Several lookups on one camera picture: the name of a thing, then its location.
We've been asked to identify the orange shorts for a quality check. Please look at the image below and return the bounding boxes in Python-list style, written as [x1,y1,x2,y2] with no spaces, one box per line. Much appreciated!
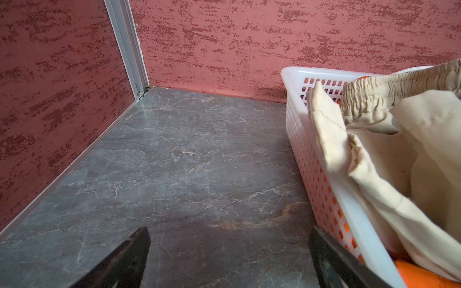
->
[389,252,461,288]

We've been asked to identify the beige drawstring shorts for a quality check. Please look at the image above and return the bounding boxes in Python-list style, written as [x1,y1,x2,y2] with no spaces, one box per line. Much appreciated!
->
[308,60,461,281]

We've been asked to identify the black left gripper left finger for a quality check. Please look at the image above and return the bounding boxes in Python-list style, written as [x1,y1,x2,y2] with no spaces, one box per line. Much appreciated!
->
[72,227,151,288]

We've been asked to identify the white plastic laundry basket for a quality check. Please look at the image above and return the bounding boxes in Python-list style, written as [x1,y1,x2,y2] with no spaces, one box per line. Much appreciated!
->
[280,65,433,288]

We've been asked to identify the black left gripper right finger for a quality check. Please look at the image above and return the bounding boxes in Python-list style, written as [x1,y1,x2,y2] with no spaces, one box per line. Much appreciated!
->
[309,226,390,288]

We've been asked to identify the aluminium left corner post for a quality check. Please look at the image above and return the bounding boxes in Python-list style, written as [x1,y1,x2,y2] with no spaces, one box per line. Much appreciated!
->
[104,0,151,101]

